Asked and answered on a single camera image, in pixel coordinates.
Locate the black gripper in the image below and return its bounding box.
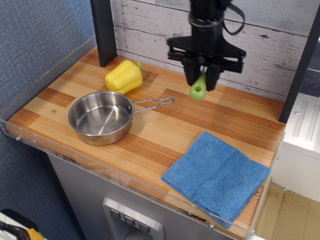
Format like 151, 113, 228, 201
166, 17, 246, 91

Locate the green handled grey spatula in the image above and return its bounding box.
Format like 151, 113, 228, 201
189, 71, 207, 101

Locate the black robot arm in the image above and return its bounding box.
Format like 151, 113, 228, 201
166, 0, 246, 91

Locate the blue folded cloth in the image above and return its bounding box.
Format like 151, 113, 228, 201
161, 131, 271, 229

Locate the yellow toy bell pepper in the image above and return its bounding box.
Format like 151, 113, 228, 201
105, 60, 143, 94

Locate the stainless steel pan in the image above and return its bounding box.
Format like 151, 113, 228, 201
68, 91, 175, 146

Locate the white ridged side unit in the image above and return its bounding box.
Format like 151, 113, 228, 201
271, 93, 320, 202

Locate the clear acrylic table guard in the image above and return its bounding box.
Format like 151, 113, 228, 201
0, 29, 291, 240

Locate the grey toy fridge cabinet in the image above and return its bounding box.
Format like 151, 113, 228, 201
49, 154, 253, 240

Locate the silver dispenser button panel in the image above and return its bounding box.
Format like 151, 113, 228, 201
102, 197, 165, 240

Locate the yellow object bottom corner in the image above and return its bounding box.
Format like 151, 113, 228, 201
26, 228, 45, 240

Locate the right dark frame post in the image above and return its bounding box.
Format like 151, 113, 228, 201
278, 7, 320, 124

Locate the dark frame post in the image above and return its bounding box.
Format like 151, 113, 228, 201
90, 0, 118, 67
278, 7, 320, 124

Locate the left dark frame post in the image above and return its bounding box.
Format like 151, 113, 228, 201
90, 0, 118, 67

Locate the black braided cable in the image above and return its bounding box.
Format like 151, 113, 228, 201
0, 221, 28, 240

